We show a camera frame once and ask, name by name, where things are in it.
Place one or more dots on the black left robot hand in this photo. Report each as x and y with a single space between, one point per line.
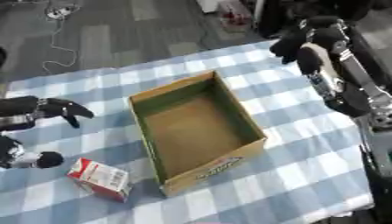
53 108

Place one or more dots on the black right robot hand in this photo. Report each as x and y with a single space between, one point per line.
352 100

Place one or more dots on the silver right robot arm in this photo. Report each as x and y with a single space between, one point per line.
380 163

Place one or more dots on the tan cardboard box green inside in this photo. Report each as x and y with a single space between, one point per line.
196 137

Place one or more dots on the red and white carton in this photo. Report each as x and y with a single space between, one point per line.
99 178

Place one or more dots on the white power strip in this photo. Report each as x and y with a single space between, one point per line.
60 12

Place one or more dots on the black bag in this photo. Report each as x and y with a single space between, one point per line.
278 16

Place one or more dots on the red and white package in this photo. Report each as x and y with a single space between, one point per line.
235 14

